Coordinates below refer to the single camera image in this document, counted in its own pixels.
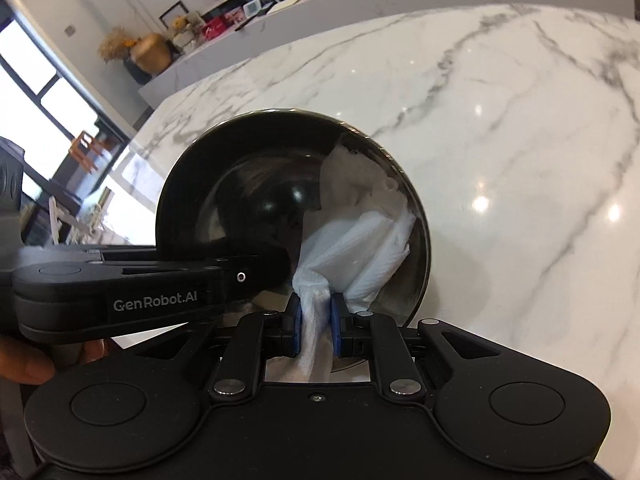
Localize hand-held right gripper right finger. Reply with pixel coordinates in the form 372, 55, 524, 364
330, 293, 504, 402

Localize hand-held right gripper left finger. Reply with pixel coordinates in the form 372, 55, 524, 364
129, 293, 305, 402

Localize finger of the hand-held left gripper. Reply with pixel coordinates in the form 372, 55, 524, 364
202, 246, 297, 308

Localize white paper towel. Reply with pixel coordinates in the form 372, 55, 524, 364
292, 175, 417, 387

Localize steel bowl with blue outside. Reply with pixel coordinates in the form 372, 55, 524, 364
154, 108, 432, 382

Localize person's left hand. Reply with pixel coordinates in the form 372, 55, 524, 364
0, 334, 108, 387

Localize white chair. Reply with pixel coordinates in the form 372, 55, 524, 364
46, 186, 117, 247

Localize orange wooden chair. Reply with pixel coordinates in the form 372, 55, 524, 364
67, 129, 109, 174

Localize dark vase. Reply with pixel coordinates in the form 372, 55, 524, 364
123, 56, 154, 86

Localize black framed window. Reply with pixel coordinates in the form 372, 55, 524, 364
0, 0, 137, 211

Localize golden round vase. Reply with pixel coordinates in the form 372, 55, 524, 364
131, 33, 174, 75

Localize red box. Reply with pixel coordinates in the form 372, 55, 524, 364
199, 16, 229, 42

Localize small flower arrangement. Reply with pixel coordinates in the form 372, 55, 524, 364
169, 14, 202, 54

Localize dried yellow flowers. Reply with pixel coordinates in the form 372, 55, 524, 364
97, 27, 139, 64

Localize white marble television console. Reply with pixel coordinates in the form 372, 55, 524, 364
137, 0, 634, 109

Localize black picture frame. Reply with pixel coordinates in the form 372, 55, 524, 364
158, 2, 189, 37

